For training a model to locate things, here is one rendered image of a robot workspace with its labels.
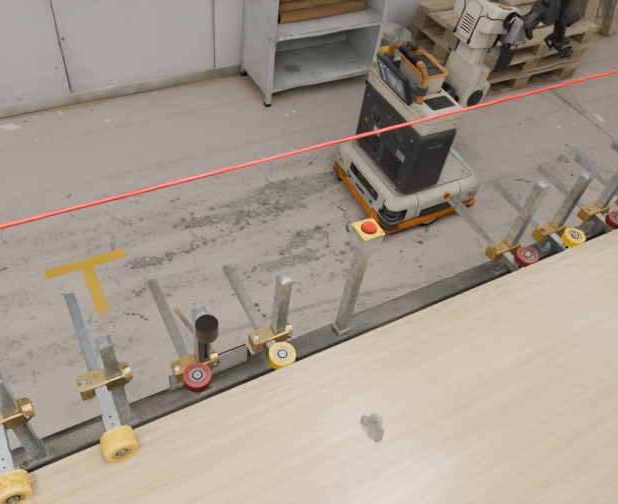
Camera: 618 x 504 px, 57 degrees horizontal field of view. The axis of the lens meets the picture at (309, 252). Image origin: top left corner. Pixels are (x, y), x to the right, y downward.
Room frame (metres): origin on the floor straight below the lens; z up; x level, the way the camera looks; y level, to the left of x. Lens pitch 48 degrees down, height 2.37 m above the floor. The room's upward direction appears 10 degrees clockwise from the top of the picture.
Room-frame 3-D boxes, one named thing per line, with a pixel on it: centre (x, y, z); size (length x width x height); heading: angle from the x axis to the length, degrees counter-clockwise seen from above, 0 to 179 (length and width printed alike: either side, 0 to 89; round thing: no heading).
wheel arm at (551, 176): (1.93, -1.07, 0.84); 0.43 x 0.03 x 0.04; 36
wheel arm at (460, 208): (1.64, -0.67, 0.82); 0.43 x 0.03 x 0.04; 36
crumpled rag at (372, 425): (0.72, -0.25, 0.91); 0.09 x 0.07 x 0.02; 14
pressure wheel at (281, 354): (0.90, 0.03, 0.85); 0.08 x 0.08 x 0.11
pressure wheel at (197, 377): (0.78, 0.25, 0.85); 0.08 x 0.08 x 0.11
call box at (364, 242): (1.16, -0.16, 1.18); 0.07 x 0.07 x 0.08; 36
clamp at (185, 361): (0.84, 0.27, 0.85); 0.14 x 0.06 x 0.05; 126
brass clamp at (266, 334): (0.99, 0.07, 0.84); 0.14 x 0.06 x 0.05; 126
